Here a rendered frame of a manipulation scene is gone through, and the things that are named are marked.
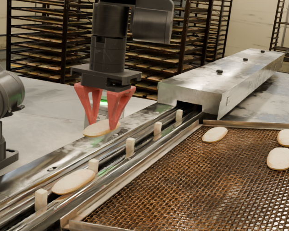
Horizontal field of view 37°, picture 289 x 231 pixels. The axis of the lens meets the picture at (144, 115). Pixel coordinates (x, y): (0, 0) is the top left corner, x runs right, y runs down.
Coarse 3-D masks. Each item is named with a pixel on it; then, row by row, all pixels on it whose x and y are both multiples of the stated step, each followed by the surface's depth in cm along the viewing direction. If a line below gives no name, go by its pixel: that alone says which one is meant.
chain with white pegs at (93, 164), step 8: (176, 120) 110; (160, 128) 97; (152, 136) 97; (128, 144) 84; (128, 152) 85; (96, 160) 72; (112, 160) 81; (88, 168) 72; (96, 168) 72; (40, 192) 59; (40, 200) 60; (40, 208) 60; (24, 216) 58; (16, 224) 57
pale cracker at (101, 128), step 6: (102, 120) 75; (108, 120) 75; (90, 126) 71; (96, 126) 71; (102, 126) 71; (108, 126) 72; (84, 132) 69; (90, 132) 69; (96, 132) 69; (102, 132) 70; (108, 132) 71
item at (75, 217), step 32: (192, 128) 88; (256, 128) 86; (288, 128) 84; (160, 160) 70; (224, 160) 68; (256, 160) 67; (96, 192) 55; (128, 192) 57; (160, 192) 57; (224, 192) 56; (256, 192) 55; (288, 192) 54; (64, 224) 48; (96, 224) 46; (128, 224) 48; (160, 224) 48; (224, 224) 47
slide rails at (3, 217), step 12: (180, 108) 119; (168, 120) 107; (180, 120) 108; (144, 132) 95; (120, 144) 87; (144, 144) 88; (96, 156) 79; (108, 156) 80; (84, 168) 74; (108, 168) 75; (48, 192) 64; (72, 192) 65; (12, 204) 59; (24, 204) 60; (48, 204) 60; (0, 216) 56; (12, 216) 57; (36, 216) 57; (12, 228) 54
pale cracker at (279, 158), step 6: (276, 150) 68; (282, 150) 68; (288, 150) 68; (270, 156) 66; (276, 156) 65; (282, 156) 65; (288, 156) 65; (270, 162) 64; (276, 162) 63; (282, 162) 63; (288, 162) 63; (276, 168) 62; (282, 168) 62
